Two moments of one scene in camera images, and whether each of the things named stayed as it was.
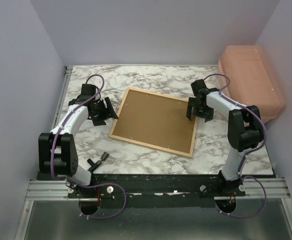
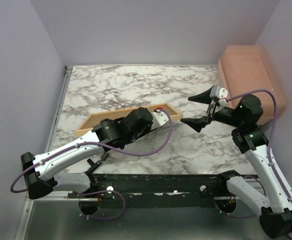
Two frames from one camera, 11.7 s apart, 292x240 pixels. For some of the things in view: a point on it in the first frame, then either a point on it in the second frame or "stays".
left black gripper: (107, 112) -> (148, 129)
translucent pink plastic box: (252, 83) stays
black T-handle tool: (95, 166) stays
